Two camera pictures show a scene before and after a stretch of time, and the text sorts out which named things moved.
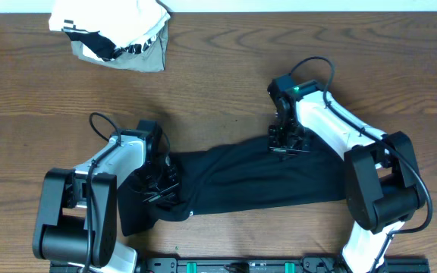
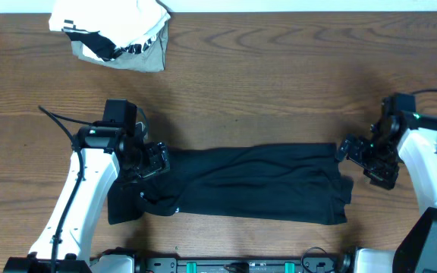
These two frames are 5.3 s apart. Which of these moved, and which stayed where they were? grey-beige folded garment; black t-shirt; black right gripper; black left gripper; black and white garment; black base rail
Moved: black right gripper; black t-shirt; black left gripper
Stayed: black and white garment; grey-beige folded garment; black base rail
